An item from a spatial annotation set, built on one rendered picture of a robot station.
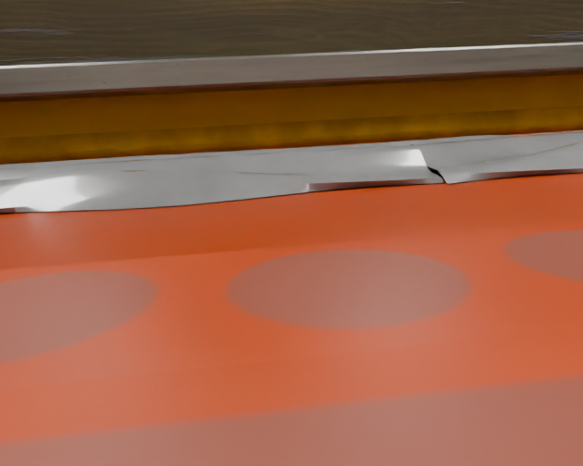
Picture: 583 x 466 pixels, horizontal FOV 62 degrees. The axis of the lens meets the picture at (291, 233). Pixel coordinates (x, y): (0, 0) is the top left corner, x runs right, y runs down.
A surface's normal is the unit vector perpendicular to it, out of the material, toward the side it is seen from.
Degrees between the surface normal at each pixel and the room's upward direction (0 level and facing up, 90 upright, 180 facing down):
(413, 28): 90
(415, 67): 90
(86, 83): 90
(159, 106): 90
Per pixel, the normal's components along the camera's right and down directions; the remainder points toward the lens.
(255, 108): 0.12, 0.21
